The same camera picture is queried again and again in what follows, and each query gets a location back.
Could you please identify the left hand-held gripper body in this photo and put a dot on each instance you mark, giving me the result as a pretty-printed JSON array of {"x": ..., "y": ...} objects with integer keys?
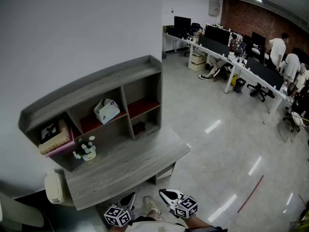
[{"x": 118, "y": 215}]

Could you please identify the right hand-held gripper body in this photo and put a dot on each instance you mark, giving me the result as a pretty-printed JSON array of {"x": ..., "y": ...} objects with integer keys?
[{"x": 186, "y": 205}]

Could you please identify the white tissues pack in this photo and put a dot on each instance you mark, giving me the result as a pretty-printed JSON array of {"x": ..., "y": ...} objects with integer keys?
[{"x": 107, "y": 112}]

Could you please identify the grey wooden shelf desk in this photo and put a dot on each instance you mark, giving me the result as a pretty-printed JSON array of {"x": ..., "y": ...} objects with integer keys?
[{"x": 96, "y": 86}]

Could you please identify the person's right forearm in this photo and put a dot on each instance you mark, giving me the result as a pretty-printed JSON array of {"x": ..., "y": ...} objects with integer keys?
[{"x": 199, "y": 222}]

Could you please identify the grey wood-grain table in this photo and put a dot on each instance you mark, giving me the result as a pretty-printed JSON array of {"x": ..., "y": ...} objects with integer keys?
[{"x": 125, "y": 168}]

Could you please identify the small dark box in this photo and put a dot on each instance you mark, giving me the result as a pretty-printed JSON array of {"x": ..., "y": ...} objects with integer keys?
[{"x": 138, "y": 127}]

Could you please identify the long white office desk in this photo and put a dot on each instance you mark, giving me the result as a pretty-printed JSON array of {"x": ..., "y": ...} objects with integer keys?
[{"x": 217, "y": 54}]

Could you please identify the dark desk partition panel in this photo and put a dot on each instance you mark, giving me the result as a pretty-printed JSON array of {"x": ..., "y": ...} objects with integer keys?
[
  {"x": 213, "y": 46},
  {"x": 264, "y": 72}
]

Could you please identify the person's white shirt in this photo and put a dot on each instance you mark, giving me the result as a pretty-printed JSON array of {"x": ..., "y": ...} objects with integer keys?
[{"x": 157, "y": 226}]

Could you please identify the white flowers in pot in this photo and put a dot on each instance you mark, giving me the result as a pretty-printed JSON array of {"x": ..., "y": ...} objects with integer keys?
[{"x": 88, "y": 155}]

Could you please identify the pink book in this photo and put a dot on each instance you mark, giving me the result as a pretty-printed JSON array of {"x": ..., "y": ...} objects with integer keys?
[{"x": 62, "y": 149}]

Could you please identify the thick beige book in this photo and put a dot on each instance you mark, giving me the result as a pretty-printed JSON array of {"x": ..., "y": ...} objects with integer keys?
[{"x": 54, "y": 145}]

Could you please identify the cream chair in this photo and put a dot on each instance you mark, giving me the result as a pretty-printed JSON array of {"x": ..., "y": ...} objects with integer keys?
[{"x": 17, "y": 214}]

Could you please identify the black waste bin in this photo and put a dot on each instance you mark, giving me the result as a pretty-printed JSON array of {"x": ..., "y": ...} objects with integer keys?
[{"x": 239, "y": 84}]

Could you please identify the black office chair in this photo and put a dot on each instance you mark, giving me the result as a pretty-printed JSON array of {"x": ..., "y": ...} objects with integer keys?
[{"x": 259, "y": 91}]

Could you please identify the cream storage box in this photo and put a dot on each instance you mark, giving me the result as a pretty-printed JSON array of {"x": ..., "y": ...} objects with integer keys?
[
  {"x": 198, "y": 57},
  {"x": 197, "y": 66}
]

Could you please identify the laptop with stickers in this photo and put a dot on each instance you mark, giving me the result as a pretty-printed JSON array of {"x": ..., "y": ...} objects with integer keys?
[{"x": 237, "y": 47}]

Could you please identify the wide black monitor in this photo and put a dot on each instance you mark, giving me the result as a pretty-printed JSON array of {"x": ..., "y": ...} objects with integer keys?
[{"x": 217, "y": 34}]

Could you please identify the grey electrical panel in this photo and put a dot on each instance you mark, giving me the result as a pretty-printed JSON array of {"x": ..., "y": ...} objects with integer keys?
[{"x": 214, "y": 8}]

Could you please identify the black picture frame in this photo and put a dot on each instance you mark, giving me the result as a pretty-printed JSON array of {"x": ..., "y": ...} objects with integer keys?
[{"x": 49, "y": 132}]

